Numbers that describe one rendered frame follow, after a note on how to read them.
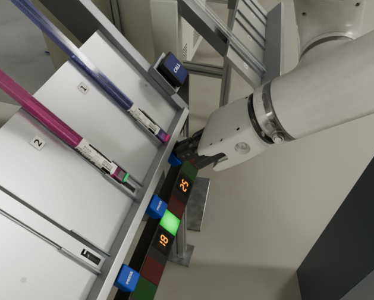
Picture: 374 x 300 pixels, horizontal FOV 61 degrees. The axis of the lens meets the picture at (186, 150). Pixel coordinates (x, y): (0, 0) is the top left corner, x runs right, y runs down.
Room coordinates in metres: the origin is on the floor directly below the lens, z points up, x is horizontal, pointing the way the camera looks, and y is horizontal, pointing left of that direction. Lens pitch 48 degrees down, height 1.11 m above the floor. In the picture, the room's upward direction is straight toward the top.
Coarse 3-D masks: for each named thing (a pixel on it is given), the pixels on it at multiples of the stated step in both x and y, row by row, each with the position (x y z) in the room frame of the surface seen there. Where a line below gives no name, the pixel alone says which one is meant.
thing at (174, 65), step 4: (172, 56) 0.48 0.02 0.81; (168, 60) 0.47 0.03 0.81; (172, 60) 0.48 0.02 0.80; (176, 60) 0.48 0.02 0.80; (168, 64) 0.46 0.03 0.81; (172, 64) 0.47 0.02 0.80; (176, 64) 0.47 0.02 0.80; (180, 64) 0.48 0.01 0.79; (172, 68) 0.46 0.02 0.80; (176, 68) 0.47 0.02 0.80; (180, 68) 0.47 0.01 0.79; (184, 68) 0.48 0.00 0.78; (172, 72) 0.45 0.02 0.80; (176, 72) 0.46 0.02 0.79; (180, 72) 0.47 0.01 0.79; (184, 72) 0.47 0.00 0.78; (176, 76) 0.45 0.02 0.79; (180, 76) 0.46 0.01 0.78; (184, 76) 0.46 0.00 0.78; (180, 80) 0.45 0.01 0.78
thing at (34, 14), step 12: (12, 0) 0.41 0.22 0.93; (24, 0) 0.42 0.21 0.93; (24, 12) 0.41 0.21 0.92; (36, 12) 0.41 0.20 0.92; (36, 24) 0.41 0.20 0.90; (48, 24) 0.41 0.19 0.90; (48, 36) 0.40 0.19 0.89; (60, 36) 0.40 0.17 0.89; (72, 48) 0.40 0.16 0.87; (84, 60) 0.40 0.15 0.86; (96, 72) 0.39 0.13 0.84; (108, 84) 0.39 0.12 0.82; (120, 96) 0.38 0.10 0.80
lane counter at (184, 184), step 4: (180, 176) 0.33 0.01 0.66; (180, 180) 0.33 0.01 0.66; (184, 180) 0.33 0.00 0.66; (176, 184) 0.32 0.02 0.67; (180, 184) 0.32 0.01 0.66; (184, 184) 0.32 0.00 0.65; (188, 184) 0.33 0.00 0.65; (180, 188) 0.31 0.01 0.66; (184, 188) 0.32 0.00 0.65; (188, 188) 0.32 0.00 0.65; (184, 192) 0.31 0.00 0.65; (188, 192) 0.31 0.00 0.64
